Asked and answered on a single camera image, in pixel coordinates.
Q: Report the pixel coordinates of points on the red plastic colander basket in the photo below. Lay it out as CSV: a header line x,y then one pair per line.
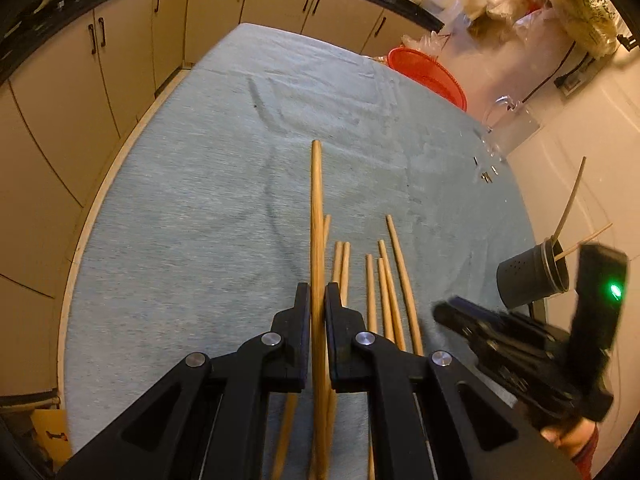
x,y
430,72

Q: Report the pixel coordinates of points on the crumpled plastic bag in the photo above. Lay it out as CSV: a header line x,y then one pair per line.
x,y
425,42

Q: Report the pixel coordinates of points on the beige kitchen base cabinets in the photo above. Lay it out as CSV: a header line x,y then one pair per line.
x,y
60,110

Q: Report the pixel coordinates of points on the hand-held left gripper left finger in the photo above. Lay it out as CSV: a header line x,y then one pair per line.
x,y
302,320

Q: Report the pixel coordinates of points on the bunch of wooden chopsticks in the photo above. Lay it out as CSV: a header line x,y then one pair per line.
x,y
370,290

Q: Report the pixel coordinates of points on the clear plastic bags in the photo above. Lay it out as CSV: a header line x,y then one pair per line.
x,y
500,0

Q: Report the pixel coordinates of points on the thin pale chopstick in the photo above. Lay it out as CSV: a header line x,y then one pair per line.
x,y
582,242
573,187

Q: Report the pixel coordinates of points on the small wood scraps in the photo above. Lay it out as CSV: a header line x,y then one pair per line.
x,y
486,176

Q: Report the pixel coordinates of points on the wall power socket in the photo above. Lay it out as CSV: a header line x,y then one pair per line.
x,y
575,80

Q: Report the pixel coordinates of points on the clear glass mug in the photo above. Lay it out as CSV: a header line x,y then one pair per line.
x,y
515,125

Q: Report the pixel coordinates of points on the person's right hand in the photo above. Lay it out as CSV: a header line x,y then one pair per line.
x,y
567,437

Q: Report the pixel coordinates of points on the cardboard box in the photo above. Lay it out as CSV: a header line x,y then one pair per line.
x,y
50,435

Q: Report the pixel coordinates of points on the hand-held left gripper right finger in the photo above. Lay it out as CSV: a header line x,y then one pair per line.
x,y
332,320

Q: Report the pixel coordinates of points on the grey perforated chopstick holder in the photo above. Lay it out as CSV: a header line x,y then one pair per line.
x,y
525,275

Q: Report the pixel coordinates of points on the light wooden chopstick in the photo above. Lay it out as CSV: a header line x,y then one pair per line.
x,y
316,210

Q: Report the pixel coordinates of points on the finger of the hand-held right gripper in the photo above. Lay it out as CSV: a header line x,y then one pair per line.
x,y
457,317

